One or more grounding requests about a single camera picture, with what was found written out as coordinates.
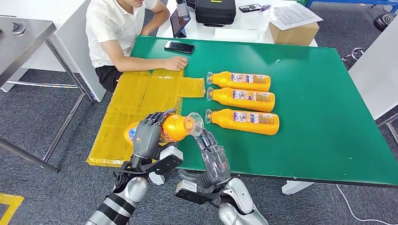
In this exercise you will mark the person's right hand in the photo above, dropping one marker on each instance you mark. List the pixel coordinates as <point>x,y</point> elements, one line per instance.
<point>175,63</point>

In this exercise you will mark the orange detergent bottle clear cap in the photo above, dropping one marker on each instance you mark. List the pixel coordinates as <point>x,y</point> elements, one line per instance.
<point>224,97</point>
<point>224,122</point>
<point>224,80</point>
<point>174,127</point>

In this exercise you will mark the person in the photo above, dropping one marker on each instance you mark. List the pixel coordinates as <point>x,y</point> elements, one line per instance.
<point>108,24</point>

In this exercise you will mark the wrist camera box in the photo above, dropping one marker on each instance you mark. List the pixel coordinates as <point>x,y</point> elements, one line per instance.
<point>171,153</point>
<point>186,188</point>

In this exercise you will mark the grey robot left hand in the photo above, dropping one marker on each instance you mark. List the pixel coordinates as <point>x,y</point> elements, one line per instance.
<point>146,136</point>

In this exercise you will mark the dark tablet on stand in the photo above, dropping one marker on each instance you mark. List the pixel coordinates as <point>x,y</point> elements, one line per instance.
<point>179,18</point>

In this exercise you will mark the stainless steel table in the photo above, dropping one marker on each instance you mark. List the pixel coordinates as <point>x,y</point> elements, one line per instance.
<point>21,49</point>

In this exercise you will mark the white table leg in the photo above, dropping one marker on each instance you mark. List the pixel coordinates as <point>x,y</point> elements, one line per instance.
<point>156,179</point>
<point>297,187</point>

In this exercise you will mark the small grey metal object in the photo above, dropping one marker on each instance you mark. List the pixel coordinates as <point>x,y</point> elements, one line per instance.
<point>18,28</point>

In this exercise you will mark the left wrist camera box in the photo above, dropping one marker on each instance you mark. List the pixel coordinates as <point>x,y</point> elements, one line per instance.
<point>171,153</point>

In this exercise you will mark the brown cardboard box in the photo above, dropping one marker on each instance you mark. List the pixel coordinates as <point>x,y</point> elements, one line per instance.
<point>292,36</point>

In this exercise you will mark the black carrying case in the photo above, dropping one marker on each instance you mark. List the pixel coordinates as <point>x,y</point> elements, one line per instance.
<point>215,12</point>

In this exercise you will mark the black round stool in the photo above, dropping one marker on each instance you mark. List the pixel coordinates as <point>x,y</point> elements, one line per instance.
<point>387,22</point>

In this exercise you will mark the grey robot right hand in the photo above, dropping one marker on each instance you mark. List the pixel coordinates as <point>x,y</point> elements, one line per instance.
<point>217,164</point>

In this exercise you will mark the small purple item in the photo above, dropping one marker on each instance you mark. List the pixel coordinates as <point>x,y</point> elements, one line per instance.
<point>266,8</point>

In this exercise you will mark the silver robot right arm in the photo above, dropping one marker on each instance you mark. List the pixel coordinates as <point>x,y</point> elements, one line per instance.
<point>242,198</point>

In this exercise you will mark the blue metal rack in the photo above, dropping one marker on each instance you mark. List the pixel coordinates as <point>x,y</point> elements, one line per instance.
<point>351,2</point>

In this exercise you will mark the black smartphone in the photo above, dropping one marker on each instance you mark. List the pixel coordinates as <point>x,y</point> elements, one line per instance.
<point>179,47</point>
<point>249,8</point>

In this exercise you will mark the printed paper sheet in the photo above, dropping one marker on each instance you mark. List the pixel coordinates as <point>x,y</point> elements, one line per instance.
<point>292,15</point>

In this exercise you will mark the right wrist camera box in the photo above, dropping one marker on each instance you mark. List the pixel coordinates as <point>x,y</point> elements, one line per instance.
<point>186,188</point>

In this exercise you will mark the yellow taped cardboard mat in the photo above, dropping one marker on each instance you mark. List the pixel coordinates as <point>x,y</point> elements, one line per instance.
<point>133,102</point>

